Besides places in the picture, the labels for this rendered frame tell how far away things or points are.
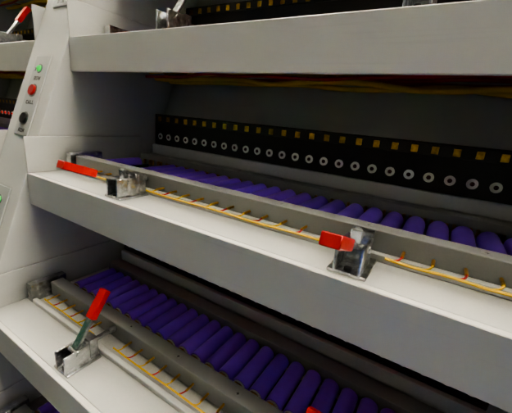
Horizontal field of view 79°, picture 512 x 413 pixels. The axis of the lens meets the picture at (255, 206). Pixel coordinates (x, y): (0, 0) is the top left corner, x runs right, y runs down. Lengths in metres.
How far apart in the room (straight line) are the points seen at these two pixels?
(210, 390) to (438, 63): 0.35
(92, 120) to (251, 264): 0.40
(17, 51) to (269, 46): 0.49
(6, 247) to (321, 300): 0.44
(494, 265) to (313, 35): 0.22
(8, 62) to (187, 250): 0.53
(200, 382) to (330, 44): 0.35
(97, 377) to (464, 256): 0.38
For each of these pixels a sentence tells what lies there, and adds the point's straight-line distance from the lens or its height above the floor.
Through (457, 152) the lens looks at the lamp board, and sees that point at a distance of 0.39.
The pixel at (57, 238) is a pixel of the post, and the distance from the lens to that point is 0.58.
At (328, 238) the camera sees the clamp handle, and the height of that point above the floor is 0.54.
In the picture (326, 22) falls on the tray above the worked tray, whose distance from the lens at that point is 0.30.
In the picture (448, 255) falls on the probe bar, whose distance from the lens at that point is 0.27.
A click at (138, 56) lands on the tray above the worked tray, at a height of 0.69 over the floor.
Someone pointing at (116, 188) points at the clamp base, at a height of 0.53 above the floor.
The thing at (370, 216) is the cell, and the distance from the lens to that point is 0.32.
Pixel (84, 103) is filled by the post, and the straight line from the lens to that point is 0.57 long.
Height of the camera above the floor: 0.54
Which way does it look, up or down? 2 degrees up
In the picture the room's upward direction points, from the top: 16 degrees clockwise
